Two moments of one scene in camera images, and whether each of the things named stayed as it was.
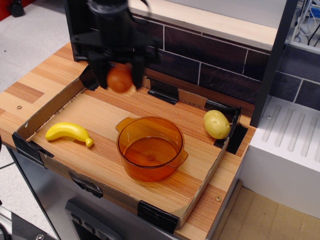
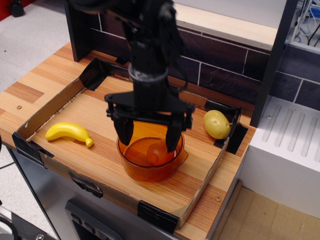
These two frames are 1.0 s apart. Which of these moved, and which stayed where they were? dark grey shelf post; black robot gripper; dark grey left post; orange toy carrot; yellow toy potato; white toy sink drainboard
Moved: orange toy carrot; black robot gripper
Stayed: dark grey shelf post; dark grey left post; yellow toy potato; white toy sink drainboard
